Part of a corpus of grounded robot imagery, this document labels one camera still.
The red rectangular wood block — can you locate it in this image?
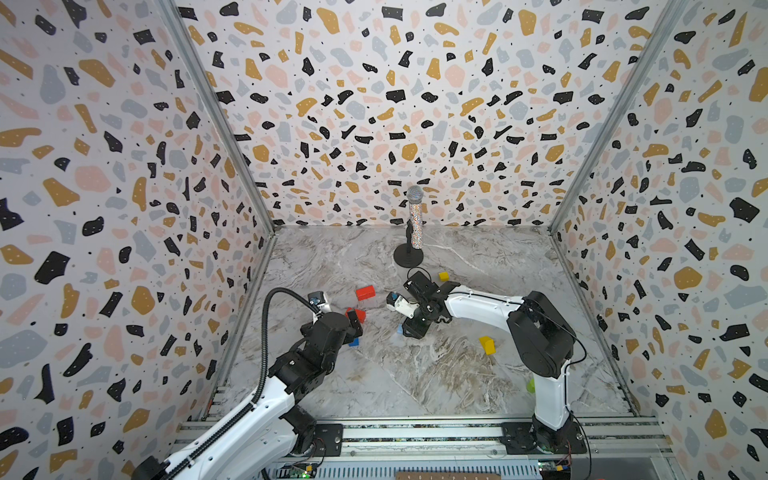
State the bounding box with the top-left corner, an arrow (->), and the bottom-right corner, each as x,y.
355,285 -> 376,302

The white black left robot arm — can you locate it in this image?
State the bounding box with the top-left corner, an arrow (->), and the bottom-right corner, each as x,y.
131,309 -> 363,479

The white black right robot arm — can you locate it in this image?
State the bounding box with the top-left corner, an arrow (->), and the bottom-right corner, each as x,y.
386,272 -> 577,452

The yellow rectangular wood block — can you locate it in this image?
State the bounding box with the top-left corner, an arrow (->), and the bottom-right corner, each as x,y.
479,336 -> 496,355

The black round microphone stand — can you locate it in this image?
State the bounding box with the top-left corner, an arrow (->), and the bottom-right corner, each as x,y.
393,221 -> 424,269

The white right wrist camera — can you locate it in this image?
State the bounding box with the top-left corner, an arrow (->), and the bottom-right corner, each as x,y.
386,292 -> 419,318

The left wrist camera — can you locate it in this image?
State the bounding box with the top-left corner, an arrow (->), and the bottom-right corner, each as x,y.
307,291 -> 331,312

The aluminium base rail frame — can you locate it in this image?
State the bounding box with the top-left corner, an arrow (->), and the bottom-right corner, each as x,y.
164,413 -> 676,480

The left corner aluminium post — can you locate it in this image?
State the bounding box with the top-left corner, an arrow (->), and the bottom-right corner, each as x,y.
154,0 -> 277,234

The corner aluminium post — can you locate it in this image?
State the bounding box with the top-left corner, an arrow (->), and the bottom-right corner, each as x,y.
548,0 -> 688,234
154,0 -> 277,234

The right corner aluminium post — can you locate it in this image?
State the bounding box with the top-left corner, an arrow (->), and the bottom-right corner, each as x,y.
548,0 -> 688,234

